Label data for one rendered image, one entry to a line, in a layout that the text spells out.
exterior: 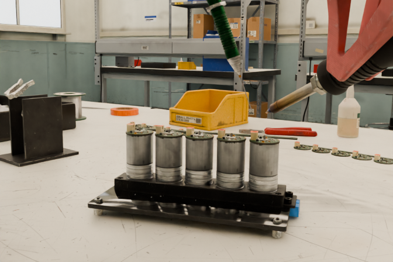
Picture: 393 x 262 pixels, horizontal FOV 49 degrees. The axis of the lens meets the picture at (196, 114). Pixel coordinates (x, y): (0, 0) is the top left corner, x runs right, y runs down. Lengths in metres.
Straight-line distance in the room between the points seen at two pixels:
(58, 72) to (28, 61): 0.48
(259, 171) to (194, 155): 0.06
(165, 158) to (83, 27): 6.07
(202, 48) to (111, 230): 2.76
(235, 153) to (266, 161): 0.03
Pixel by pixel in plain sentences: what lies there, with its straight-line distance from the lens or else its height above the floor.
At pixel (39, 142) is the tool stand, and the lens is 0.56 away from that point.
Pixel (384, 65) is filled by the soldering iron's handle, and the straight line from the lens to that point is 0.27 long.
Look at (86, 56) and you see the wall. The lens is 6.43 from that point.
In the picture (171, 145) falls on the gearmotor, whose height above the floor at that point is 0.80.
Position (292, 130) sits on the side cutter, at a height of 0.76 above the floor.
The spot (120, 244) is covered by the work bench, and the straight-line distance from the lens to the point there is 0.32.
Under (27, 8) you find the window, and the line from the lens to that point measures 5.77.
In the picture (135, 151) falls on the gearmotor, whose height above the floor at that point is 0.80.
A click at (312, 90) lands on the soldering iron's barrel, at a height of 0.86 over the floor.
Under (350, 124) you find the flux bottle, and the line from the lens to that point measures 0.73.
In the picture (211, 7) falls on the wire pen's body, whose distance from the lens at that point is 0.35.
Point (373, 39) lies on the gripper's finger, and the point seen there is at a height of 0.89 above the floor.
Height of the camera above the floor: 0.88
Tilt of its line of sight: 8 degrees down
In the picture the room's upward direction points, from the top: 1 degrees clockwise
